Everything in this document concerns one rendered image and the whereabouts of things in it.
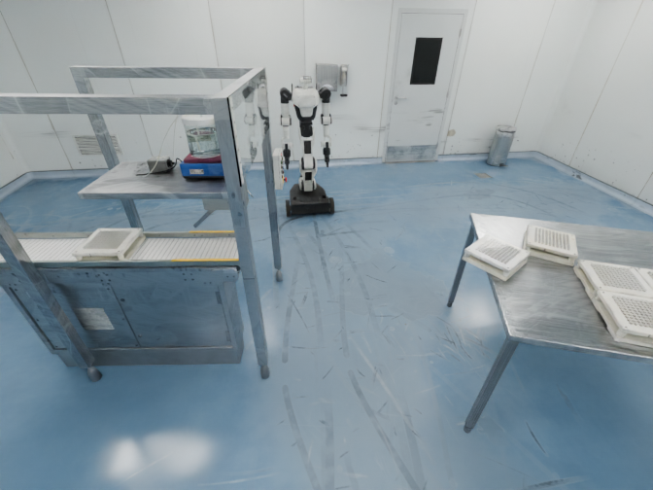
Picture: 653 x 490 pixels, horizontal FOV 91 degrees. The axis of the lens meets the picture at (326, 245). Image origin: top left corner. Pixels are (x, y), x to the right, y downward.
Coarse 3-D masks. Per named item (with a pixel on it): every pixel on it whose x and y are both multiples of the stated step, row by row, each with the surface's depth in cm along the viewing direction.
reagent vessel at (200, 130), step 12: (192, 120) 134; (204, 120) 135; (192, 132) 137; (204, 132) 137; (216, 132) 141; (192, 144) 140; (204, 144) 140; (216, 144) 143; (192, 156) 144; (204, 156) 142; (216, 156) 145
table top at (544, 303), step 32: (480, 224) 211; (512, 224) 211; (544, 224) 212; (576, 224) 212; (608, 256) 182; (640, 256) 183; (512, 288) 159; (544, 288) 159; (576, 288) 159; (512, 320) 141; (544, 320) 142; (576, 320) 142; (608, 352) 129; (640, 352) 128
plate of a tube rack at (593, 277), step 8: (584, 264) 163; (608, 264) 164; (616, 264) 164; (584, 272) 161; (592, 272) 158; (600, 272) 158; (592, 280) 154; (600, 280) 153; (640, 280) 154; (600, 288) 149; (608, 288) 149; (616, 288) 149; (624, 288) 149; (648, 288) 149; (640, 296) 145; (648, 296) 145
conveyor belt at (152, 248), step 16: (32, 240) 182; (48, 240) 183; (64, 240) 183; (80, 240) 183; (144, 240) 183; (160, 240) 184; (176, 240) 184; (192, 240) 184; (208, 240) 184; (224, 240) 184; (0, 256) 170; (32, 256) 170; (48, 256) 170; (64, 256) 170; (144, 256) 171; (160, 256) 171; (176, 256) 171; (192, 256) 172; (208, 256) 172; (224, 256) 172
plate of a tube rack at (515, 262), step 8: (480, 240) 181; (496, 240) 181; (472, 248) 175; (504, 248) 175; (520, 248) 175; (480, 256) 169; (488, 256) 169; (520, 256) 169; (528, 256) 171; (496, 264) 163; (504, 264) 163; (512, 264) 163
